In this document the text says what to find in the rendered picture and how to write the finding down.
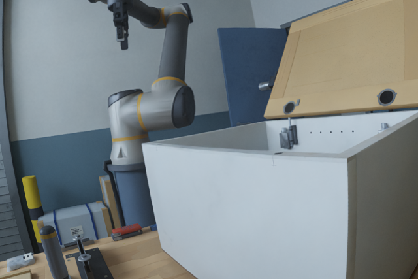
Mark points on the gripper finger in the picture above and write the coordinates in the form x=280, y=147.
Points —
x=119, y=29
x=124, y=42

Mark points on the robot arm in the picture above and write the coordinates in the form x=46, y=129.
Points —
x=170, y=63

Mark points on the blue upright panel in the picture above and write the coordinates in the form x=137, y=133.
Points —
x=248, y=76

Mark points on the grey metal hinge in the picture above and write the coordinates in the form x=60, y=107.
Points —
x=383, y=127
x=288, y=137

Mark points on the light wooden cabinet door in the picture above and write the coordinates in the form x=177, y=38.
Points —
x=346, y=57

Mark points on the black flat tray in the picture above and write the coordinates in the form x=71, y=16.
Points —
x=98, y=264

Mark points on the brown cardboard box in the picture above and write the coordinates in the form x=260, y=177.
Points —
x=109, y=200

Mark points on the yellow and black bollard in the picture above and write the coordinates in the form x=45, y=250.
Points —
x=32, y=200

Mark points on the red utility knife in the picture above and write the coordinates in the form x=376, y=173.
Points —
x=126, y=230

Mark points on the grey roller shutter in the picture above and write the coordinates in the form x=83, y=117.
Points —
x=8, y=207

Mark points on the white cabinet body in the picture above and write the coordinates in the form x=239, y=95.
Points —
x=248, y=213

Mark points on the grey metal toggle clamp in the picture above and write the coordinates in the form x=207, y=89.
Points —
x=82, y=254

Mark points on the small white block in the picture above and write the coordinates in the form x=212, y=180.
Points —
x=23, y=260

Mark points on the light wooden block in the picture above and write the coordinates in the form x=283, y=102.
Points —
x=14, y=274

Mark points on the silver cylinder on dark bracket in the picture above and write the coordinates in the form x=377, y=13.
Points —
x=266, y=85

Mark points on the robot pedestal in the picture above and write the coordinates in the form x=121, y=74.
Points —
x=130, y=190

